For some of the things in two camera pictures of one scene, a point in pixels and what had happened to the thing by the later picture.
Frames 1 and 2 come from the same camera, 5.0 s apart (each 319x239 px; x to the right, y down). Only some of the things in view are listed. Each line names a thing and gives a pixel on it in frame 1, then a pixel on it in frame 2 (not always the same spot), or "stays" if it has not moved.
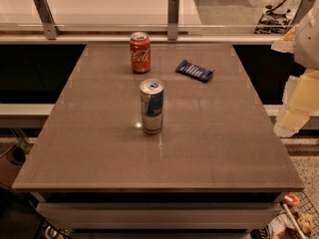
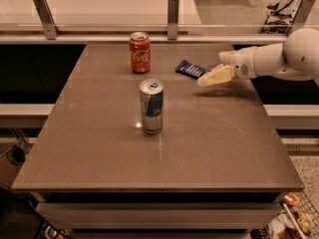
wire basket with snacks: (281, 226) stays
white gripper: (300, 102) to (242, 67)
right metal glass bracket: (305, 5) stays
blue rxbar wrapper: (189, 69) stays
